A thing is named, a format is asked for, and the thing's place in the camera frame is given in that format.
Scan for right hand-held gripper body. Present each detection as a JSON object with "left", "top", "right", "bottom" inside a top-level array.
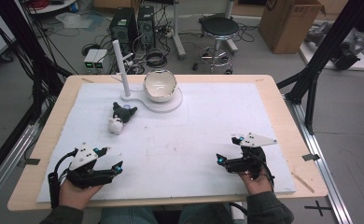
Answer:
[{"left": 224, "top": 132, "right": 278, "bottom": 181}]

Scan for black computer tower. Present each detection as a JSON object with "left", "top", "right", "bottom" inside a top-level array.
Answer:
[
  {"left": 108, "top": 7, "right": 138, "bottom": 52},
  {"left": 136, "top": 5, "right": 157, "bottom": 49}
]

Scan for black round stool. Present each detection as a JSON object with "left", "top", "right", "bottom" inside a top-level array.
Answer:
[{"left": 191, "top": 15, "right": 241, "bottom": 76}]

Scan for wooden table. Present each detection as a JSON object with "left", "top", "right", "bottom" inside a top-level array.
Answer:
[{"left": 7, "top": 74, "right": 329, "bottom": 213}]

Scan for clear plastic sheet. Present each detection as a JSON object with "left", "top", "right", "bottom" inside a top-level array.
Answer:
[{"left": 55, "top": 11, "right": 92, "bottom": 30}]

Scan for grey machine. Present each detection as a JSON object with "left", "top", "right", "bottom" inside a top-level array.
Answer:
[{"left": 305, "top": 21, "right": 364, "bottom": 71}]

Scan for person's left hand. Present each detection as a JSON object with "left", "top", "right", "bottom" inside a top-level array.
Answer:
[{"left": 58, "top": 179, "right": 105, "bottom": 212}]

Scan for thin wooden strip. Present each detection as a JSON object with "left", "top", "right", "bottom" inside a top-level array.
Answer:
[{"left": 291, "top": 172, "right": 315, "bottom": 194}]

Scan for person's leg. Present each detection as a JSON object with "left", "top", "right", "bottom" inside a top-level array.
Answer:
[
  {"left": 100, "top": 206, "right": 160, "bottom": 224},
  {"left": 177, "top": 203, "right": 234, "bottom": 224}
]

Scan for cardboard box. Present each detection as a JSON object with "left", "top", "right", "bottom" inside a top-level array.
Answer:
[{"left": 258, "top": 0, "right": 327, "bottom": 55}]

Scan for black metal frame with cables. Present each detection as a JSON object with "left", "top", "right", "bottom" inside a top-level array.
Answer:
[{"left": 0, "top": 0, "right": 74, "bottom": 126}]

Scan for person's right leg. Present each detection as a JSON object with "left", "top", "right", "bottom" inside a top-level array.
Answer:
[{"left": 177, "top": 203, "right": 234, "bottom": 224}]

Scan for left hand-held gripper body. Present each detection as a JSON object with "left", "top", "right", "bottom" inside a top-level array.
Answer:
[{"left": 65, "top": 142, "right": 116, "bottom": 189}]

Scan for white stand with pole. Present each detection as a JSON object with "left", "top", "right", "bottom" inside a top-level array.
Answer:
[{"left": 111, "top": 39, "right": 184, "bottom": 114}]

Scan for black and white plush toy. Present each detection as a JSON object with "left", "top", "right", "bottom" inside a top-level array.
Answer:
[{"left": 107, "top": 101, "right": 138, "bottom": 136}]

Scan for aluminium rail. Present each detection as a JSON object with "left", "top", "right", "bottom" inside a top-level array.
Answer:
[
  {"left": 0, "top": 123, "right": 40, "bottom": 214},
  {"left": 284, "top": 92, "right": 355, "bottom": 224}
]

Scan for coiled black cables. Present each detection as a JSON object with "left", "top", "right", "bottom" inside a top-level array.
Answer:
[{"left": 145, "top": 48, "right": 169, "bottom": 68}]

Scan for white foam mat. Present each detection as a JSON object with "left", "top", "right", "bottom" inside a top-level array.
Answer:
[{"left": 36, "top": 81, "right": 297, "bottom": 203}]

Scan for white round table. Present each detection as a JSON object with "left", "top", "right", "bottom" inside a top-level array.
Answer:
[{"left": 26, "top": 0, "right": 78, "bottom": 15}]

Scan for person's right hand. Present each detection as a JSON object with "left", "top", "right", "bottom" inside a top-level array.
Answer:
[{"left": 238, "top": 173, "right": 273, "bottom": 196}]

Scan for person's left leg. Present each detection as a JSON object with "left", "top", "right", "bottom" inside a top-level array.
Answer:
[{"left": 100, "top": 206, "right": 160, "bottom": 224}]

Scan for white eggshell-shaped bowl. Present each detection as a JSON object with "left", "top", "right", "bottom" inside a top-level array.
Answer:
[{"left": 143, "top": 69, "right": 178, "bottom": 104}]

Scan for white power supply box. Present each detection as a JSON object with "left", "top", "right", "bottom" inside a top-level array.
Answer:
[
  {"left": 83, "top": 49, "right": 99, "bottom": 70},
  {"left": 93, "top": 49, "right": 110, "bottom": 70}
]

